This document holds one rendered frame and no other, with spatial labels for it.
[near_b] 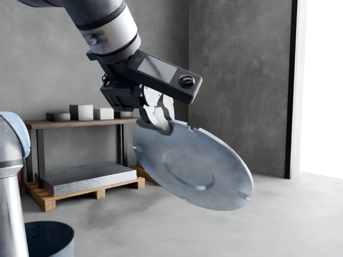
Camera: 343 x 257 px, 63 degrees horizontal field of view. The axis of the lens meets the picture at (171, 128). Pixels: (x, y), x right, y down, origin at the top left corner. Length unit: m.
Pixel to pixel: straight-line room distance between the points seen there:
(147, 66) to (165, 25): 4.80
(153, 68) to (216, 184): 0.30
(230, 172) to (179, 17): 5.03
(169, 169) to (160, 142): 0.10
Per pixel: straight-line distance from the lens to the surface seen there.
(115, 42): 0.40
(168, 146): 0.59
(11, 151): 0.70
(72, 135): 4.21
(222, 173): 0.57
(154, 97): 0.47
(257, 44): 4.56
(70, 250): 1.43
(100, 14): 0.39
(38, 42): 4.13
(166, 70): 0.43
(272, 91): 4.34
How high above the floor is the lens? 1.11
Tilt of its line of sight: 6 degrees down
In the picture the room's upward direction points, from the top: straight up
